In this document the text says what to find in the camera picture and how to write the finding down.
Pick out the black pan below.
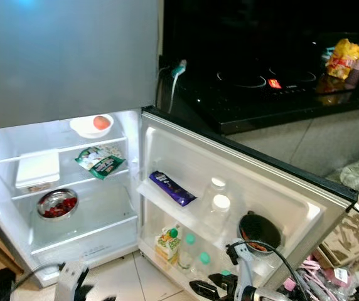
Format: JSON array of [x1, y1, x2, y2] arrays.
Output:
[[237, 211, 283, 255]]

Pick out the grey freezer door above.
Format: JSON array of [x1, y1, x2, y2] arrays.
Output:
[[0, 0, 160, 134]]

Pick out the pale green cloth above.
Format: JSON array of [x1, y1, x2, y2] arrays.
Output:
[[327, 156, 359, 194]]

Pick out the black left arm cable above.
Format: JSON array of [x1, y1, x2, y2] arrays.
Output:
[[10, 262, 64, 295]]

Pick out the purple chocolate pack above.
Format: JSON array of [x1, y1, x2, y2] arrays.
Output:
[[148, 171, 198, 208]]

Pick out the white bowl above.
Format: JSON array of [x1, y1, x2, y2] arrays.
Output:
[[69, 114, 115, 139]]

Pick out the green white snack bag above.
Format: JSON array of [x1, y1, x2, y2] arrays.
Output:
[[75, 145, 126, 181]]

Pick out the patterned cardboard box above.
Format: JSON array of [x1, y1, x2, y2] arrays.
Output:
[[321, 191, 359, 267]]

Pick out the yellow snack bag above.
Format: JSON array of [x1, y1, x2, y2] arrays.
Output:
[[325, 38, 359, 80]]

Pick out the pink plastic bags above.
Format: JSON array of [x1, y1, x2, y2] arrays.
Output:
[[283, 254, 359, 301]]

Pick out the fridge door white lining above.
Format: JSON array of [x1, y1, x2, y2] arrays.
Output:
[[137, 108, 357, 301]]

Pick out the black kitchen counter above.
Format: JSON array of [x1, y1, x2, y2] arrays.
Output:
[[158, 0, 359, 135]]

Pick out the clear jar white lid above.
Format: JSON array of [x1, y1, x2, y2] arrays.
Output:
[[201, 193, 233, 236], [205, 176, 230, 198]]

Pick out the steel bowl red food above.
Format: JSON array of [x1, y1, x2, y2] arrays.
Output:
[[36, 188, 80, 219]]

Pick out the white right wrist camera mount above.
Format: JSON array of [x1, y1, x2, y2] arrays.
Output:
[[225, 241, 257, 298]]

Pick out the clear fridge drawer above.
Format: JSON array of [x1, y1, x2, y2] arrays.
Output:
[[29, 216, 139, 258]]

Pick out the white cable teal plug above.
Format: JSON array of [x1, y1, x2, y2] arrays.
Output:
[[167, 59, 188, 114]]

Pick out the glass fridge shelf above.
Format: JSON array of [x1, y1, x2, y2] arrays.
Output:
[[10, 169, 133, 201], [0, 137, 130, 165]]

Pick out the black induction cooktop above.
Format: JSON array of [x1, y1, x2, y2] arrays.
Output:
[[183, 38, 359, 110]]

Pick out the juice carton green cap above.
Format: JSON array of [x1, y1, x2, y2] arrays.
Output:
[[154, 224, 181, 263]]

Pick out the white lidded container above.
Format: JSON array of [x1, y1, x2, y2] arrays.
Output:
[[14, 151, 61, 192]]

